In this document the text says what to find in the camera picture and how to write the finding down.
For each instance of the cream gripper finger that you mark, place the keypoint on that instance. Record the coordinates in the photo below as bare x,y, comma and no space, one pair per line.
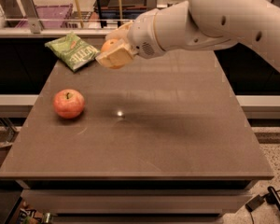
121,32
121,53

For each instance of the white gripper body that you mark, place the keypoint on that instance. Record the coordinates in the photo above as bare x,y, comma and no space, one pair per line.
142,34

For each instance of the orange fruit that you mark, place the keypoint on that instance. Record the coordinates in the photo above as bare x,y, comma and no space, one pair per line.
106,46

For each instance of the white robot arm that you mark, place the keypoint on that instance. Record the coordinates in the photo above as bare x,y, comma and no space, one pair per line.
198,25

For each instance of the green jalapeno chip bag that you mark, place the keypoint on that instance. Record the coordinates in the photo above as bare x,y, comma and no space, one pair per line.
73,51

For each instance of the purple plastic crate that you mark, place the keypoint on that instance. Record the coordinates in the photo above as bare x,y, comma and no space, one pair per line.
50,17

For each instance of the red apple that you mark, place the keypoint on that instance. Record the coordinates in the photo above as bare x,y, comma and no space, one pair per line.
68,103

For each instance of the horizontal metal railing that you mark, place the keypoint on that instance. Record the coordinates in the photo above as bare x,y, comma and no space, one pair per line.
26,33

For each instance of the left metal railing bracket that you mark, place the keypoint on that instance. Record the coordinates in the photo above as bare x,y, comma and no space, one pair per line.
34,22

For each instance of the black floor device with cable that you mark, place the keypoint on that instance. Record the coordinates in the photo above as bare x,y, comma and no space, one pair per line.
271,197

